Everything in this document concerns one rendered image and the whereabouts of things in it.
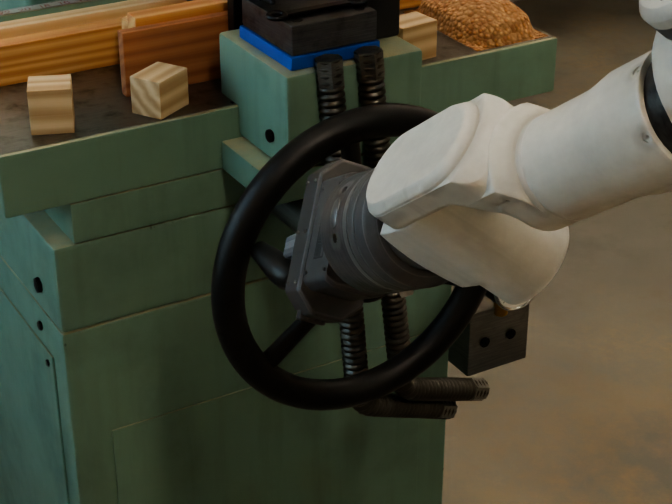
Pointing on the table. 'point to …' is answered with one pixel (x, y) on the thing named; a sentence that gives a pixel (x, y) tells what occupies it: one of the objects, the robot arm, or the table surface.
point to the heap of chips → (480, 22)
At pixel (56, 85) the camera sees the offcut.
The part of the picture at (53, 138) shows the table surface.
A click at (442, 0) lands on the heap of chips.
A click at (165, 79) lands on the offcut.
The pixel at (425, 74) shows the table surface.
